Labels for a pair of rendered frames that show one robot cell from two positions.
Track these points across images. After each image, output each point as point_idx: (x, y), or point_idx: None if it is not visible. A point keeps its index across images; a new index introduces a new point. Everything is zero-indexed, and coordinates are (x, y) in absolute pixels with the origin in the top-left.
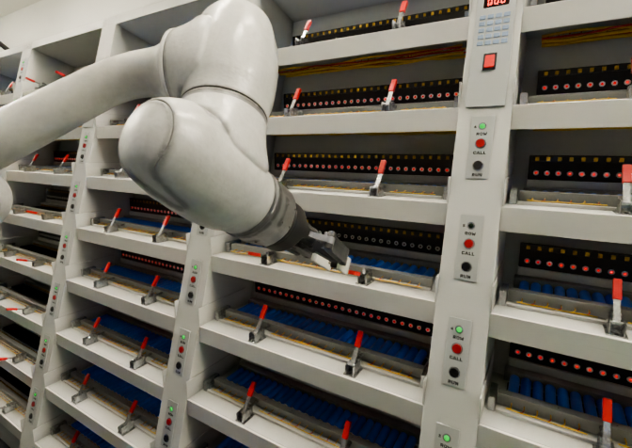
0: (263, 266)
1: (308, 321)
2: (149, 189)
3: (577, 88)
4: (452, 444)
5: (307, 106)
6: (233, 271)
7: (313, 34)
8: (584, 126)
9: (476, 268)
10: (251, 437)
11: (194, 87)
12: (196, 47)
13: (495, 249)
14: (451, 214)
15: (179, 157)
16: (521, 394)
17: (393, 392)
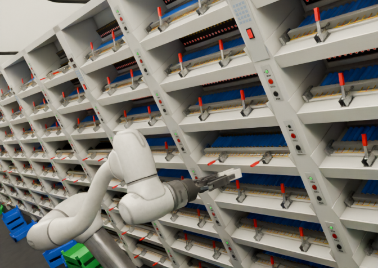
0: (221, 164)
1: (268, 175)
2: (135, 224)
3: None
4: (334, 229)
5: (195, 41)
6: (211, 169)
7: None
8: (308, 61)
9: (302, 147)
10: (265, 246)
11: (127, 183)
12: (119, 169)
13: (304, 136)
14: (279, 121)
15: (136, 218)
16: (363, 193)
17: (304, 212)
